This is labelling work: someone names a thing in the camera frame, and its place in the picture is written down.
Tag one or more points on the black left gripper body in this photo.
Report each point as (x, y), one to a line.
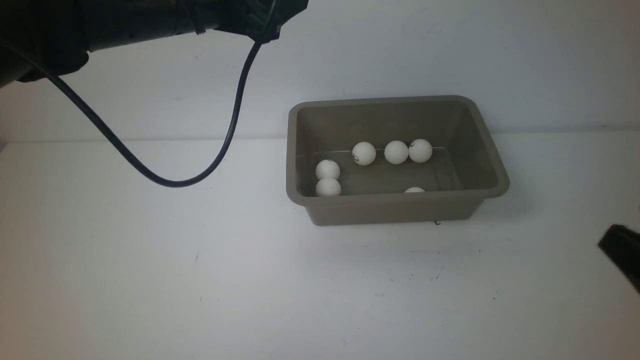
(259, 20)

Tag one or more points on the tan plastic bin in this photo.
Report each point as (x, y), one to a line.
(465, 168)

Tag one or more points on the plain white ball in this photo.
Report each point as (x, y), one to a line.
(415, 189)
(396, 152)

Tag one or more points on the white ball with red logo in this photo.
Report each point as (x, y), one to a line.
(364, 153)

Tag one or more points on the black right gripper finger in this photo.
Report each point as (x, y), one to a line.
(621, 245)

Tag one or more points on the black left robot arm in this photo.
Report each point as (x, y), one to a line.
(60, 34)

